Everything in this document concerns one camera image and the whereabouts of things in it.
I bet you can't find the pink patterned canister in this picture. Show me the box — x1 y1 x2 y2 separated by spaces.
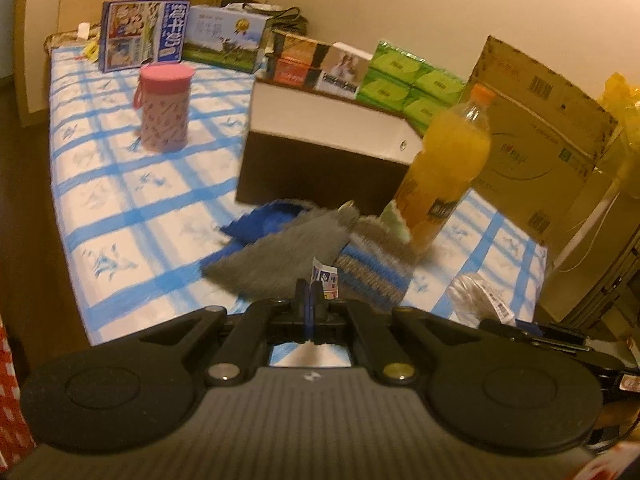
134 62 193 152

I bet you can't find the light green towel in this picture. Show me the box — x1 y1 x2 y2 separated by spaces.
377 199 416 248

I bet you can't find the striped knitted cloth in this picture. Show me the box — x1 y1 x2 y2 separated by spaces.
332 215 426 311

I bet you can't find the dark brown storage box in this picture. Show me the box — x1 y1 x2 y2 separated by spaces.
235 77 426 216

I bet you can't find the yellow plastic bag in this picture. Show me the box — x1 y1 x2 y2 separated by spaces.
600 72 640 131

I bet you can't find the large printed cardboard box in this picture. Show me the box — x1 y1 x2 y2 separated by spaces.
457 35 618 246

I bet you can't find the grey and blue sock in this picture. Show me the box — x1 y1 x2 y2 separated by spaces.
200 205 361 296

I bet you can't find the green and white milk box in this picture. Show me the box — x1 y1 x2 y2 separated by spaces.
181 4 273 75

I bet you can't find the clear plastic bag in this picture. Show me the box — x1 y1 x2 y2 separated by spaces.
447 272 518 326

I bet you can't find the white paper tag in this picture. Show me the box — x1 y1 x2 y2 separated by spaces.
311 257 341 301

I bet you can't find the blue milk carton box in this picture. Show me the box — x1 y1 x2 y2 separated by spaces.
100 0 192 73

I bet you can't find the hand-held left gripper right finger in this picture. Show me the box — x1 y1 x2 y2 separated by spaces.
311 280 482 386

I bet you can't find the orange juice bottle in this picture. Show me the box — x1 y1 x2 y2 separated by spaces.
387 84 493 256

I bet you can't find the white photo printed box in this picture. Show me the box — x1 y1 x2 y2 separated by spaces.
315 42 373 96

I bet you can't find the stack of green tissue packs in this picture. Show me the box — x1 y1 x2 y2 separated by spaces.
357 40 468 136

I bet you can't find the blue cloth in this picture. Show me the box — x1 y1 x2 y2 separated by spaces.
218 200 321 248

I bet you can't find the blue checkered bedsheet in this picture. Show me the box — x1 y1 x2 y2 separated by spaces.
47 35 551 366

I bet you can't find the dark ribbed case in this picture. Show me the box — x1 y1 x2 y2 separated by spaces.
560 225 640 333

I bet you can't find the dark handled bag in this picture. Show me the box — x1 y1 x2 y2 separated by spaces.
220 0 311 37

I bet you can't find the red patterned cloth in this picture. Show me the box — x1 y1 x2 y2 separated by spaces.
0 315 36 461

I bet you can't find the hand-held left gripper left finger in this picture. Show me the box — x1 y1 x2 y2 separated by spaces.
137 279 312 386

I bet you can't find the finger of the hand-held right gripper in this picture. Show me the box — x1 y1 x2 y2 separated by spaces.
477 317 591 357

